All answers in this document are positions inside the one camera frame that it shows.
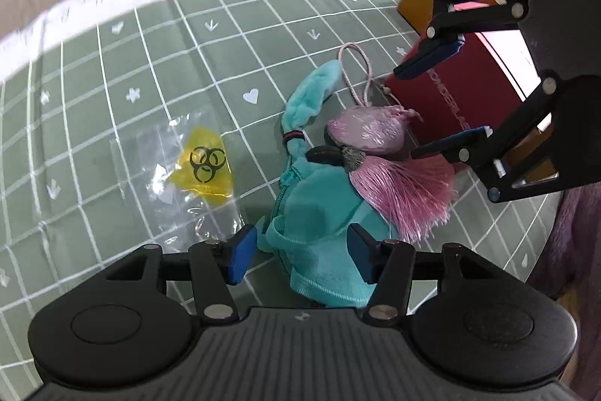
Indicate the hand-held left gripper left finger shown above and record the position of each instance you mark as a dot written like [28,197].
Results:
[242,257]

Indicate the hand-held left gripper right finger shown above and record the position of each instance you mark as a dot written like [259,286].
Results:
[361,255]

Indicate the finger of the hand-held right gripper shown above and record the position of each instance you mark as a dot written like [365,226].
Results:
[429,55]
[453,142]

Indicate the teal plush doll outfit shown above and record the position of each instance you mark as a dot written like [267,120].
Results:
[319,227]

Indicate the pink tassel sachet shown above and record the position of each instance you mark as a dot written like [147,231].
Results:
[371,128]

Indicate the red box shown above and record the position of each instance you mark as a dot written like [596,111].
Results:
[446,100]

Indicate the clear bag with yellow patch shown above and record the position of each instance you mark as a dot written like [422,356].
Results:
[188,175]

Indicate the green checked tablecloth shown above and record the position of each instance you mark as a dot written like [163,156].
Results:
[141,53]

